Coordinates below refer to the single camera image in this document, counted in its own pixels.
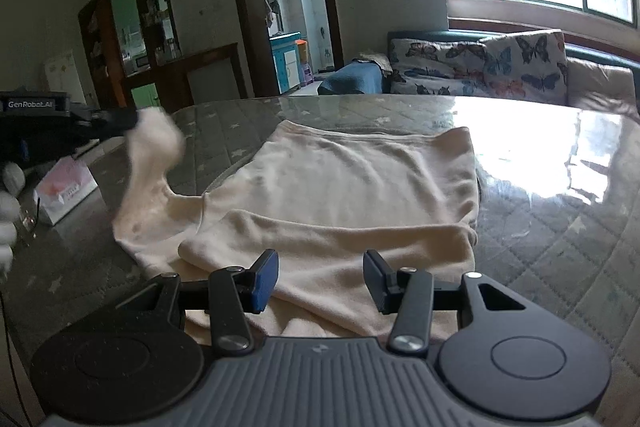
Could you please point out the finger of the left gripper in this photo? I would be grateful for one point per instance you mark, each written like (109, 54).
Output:
(102, 124)

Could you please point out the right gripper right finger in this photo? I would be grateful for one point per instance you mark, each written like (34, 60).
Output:
(408, 293)

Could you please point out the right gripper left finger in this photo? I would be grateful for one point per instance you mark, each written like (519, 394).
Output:
(234, 292)

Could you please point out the cream long-sleeve sweater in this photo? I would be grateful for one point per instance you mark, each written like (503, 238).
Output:
(320, 199)

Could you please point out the white gloved left hand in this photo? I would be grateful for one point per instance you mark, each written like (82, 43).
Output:
(12, 184)

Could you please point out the white refrigerator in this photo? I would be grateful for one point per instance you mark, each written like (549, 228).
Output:
(62, 76)

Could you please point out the pink tissue pack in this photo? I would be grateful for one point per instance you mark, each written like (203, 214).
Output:
(63, 188)

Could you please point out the dark wooden side table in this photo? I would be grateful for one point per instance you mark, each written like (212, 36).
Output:
(208, 76)

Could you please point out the dark wooden display shelf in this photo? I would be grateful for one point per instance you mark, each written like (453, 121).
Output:
(123, 38)

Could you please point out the blue white small cabinet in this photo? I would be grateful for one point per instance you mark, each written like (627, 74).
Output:
(286, 60)

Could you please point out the blue folded blanket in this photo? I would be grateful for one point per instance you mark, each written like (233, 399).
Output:
(355, 78)

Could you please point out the long butterfly print pillow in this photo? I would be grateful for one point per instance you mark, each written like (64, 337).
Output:
(437, 68)

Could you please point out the square butterfly print cushion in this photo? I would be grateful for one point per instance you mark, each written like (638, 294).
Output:
(529, 66)

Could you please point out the beige plain cushion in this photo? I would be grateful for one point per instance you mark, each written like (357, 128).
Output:
(603, 88)

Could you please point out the teal bench sofa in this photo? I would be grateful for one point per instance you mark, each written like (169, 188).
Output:
(571, 50)

